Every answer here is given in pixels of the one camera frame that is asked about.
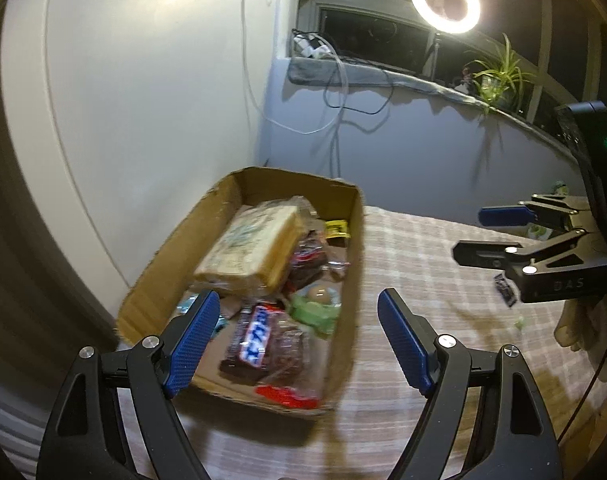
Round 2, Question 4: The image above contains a black patterned snack packet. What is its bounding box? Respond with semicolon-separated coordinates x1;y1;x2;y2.
493;273;517;308

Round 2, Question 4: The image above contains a snickers bar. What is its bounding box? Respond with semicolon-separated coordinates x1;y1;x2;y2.
219;302;284;385

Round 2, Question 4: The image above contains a yellow snack packet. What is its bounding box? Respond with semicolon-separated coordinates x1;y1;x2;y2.
324;219;351;240

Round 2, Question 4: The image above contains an egg snack packet orange-green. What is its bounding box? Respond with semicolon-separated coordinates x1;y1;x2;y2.
290;281;341;338

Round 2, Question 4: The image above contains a green candy packet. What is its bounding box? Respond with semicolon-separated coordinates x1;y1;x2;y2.
527;223;554;240

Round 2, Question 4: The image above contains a teal candy packet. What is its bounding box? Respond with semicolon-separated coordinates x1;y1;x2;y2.
174;290;228;337

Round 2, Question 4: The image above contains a small green candy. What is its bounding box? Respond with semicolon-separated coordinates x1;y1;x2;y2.
514;316;526;330

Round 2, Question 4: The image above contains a potted spider plant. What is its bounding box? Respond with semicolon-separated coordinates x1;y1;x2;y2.
465;32;537;114

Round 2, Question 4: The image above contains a plaid tablecloth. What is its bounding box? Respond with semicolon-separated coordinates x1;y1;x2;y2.
122;204;607;480

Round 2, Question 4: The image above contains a red-sealed brown snack bag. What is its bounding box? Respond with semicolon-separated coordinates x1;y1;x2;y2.
255;318;321;410

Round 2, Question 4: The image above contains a bagged sliced bread loaf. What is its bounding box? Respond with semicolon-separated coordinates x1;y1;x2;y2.
193;196;317;298

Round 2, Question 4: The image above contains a brown cardboard box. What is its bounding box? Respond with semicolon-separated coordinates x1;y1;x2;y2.
117;167;363;418

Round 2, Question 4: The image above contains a grey windowsill cloth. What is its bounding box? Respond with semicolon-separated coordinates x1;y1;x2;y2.
286;56;576;164

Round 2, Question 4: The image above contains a white power strip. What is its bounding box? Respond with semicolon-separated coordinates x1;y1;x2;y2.
293;29;335;60

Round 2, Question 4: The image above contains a black cable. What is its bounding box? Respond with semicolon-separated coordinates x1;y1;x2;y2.
317;31;396;116

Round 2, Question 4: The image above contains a white ring light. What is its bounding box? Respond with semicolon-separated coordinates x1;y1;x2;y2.
409;0;483;36

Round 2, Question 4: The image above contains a white cable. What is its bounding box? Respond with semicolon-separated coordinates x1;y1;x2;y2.
240;0;350;176

